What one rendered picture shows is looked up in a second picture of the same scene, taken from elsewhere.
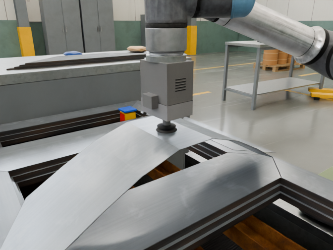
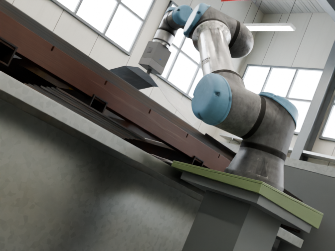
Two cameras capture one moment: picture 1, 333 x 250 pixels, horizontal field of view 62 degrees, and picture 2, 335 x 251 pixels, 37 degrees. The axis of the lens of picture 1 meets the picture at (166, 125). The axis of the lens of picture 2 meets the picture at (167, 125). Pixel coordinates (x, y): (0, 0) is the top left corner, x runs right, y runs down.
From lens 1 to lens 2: 2.08 m
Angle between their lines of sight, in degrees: 87
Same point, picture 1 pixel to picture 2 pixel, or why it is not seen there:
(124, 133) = (142, 83)
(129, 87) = (305, 188)
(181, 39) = (158, 33)
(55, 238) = not seen: hidden behind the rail
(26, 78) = (233, 148)
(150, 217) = not seen: hidden behind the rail
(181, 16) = (162, 25)
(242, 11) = (175, 18)
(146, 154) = (123, 72)
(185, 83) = (152, 50)
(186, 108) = (147, 61)
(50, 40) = not seen: outside the picture
